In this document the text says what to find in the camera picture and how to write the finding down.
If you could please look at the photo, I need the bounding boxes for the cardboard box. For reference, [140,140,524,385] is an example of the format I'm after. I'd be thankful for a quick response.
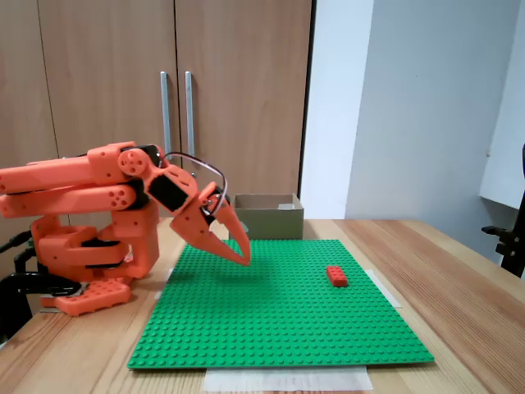
[229,193,305,241]

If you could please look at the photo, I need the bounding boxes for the green lego baseplate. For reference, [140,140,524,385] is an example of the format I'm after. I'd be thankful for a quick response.
[126,238,435,371]

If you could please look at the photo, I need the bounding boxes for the red lego block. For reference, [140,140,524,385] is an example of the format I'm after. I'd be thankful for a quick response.
[326,265,349,288]

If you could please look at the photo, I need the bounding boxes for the masking tape strip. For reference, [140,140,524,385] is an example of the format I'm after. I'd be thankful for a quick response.
[153,268,176,300]
[364,269,403,309]
[203,366,374,392]

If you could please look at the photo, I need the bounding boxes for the wooden cabinet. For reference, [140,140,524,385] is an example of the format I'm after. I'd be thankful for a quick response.
[0,0,317,247]

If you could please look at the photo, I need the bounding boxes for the black table clamp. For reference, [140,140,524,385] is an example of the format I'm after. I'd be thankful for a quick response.
[0,270,83,346]

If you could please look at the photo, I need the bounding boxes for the black stand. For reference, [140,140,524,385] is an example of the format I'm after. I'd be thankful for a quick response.
[482,142,525,280]

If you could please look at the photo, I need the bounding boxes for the gripper servo cable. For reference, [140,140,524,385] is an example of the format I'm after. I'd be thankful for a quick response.
[161,151,229,211]

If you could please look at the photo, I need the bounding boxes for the metal cabinet handle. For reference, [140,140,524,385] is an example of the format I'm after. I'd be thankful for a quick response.
[159,71,173,155]
[185,71,196,159]

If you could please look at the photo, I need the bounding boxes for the black cable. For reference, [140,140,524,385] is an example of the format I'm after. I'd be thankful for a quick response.
[0,231,40,274]

